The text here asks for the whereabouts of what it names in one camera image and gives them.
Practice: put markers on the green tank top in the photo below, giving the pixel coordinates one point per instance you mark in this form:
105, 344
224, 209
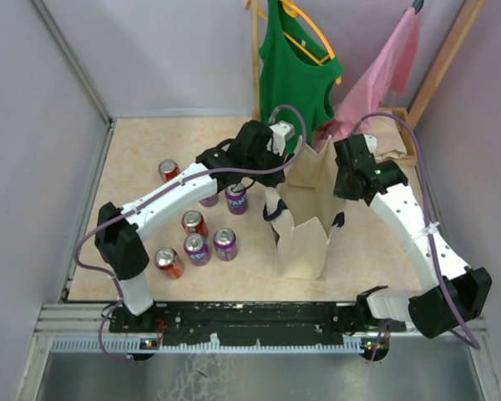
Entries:
296, 70

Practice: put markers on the beige canvas tote bag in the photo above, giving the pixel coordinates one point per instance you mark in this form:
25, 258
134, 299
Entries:
303, 213

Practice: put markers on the beige folded cloth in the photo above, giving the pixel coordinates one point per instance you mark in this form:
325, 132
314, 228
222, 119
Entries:
387, 131

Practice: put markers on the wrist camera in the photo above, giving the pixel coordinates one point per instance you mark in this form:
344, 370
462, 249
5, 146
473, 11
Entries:
282, 132
371, 142

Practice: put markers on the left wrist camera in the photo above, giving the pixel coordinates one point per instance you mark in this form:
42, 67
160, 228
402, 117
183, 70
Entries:
282, 132

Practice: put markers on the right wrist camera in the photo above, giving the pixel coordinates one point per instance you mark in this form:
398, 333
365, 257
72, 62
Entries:
371, 142

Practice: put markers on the purple Fanta can lower right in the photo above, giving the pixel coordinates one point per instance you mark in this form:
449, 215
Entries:
225, 244

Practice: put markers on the wooden clothes rack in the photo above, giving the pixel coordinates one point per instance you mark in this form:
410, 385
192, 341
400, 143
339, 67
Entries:
462, 24

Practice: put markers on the purple Fanta can middle right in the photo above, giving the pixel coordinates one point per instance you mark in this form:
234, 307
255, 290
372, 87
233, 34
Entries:
237, 202

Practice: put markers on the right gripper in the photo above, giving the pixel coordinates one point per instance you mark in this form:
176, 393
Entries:
341, 192

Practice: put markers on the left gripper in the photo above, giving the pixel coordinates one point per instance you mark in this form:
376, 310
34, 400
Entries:
274, 180

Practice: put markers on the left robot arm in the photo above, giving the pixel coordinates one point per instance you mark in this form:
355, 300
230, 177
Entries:
123, 230

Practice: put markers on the red coke can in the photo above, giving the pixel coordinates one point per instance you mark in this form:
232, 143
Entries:
168, 261
168, 169
193, 222

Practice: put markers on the purple fanta can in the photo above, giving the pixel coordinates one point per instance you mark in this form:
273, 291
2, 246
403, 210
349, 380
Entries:
225, 244
237, 202
197, 250
210, 201

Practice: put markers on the purple Fanta can lower left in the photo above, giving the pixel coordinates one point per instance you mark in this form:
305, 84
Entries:
197, 250

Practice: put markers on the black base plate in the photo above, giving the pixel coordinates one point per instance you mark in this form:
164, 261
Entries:
248, 323

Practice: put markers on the purple Fanta can middle left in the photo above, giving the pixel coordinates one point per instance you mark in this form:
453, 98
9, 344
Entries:
210, 201

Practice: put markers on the pink shirt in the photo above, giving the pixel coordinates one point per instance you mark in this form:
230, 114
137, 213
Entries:
389, 71

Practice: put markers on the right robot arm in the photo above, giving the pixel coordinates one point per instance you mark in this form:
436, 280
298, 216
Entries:
452, 292

